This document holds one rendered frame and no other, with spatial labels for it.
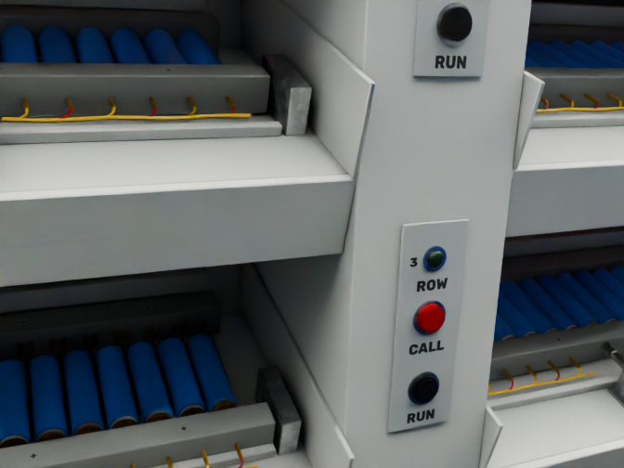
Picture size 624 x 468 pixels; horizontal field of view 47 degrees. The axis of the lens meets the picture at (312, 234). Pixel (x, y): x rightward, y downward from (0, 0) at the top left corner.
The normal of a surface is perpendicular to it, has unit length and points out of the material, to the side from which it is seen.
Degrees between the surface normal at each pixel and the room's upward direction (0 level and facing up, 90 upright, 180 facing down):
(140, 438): 16
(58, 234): 107
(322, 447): 90
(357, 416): 90
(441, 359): 90
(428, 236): 90
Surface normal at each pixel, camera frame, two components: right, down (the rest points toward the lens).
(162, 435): 0.14, -0.84
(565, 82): 0.36, 0.54
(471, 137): 0.38, 0.27
